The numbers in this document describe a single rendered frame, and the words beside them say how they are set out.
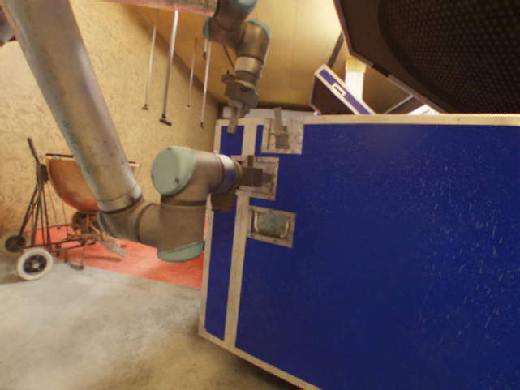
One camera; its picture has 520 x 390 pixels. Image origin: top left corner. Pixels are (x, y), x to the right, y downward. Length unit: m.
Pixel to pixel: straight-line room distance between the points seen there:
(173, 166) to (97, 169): 0.13
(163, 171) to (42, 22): 0.27
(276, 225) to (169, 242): 0.37
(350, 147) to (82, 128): 0.58
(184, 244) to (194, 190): 0.10
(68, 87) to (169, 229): 0.28
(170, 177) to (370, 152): 0.47
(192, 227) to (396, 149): 0.50
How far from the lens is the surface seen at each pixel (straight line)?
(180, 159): 0.42
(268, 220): 0.75
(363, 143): 0.66
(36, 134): 3.08
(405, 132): 0.67
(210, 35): 0.82
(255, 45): 0.83
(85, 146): 0.46
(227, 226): 0.81
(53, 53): 0.44
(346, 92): 2.28
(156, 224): 0.48
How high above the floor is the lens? 0.77
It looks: 3 degrees down
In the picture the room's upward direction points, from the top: 6 degrees clockwise
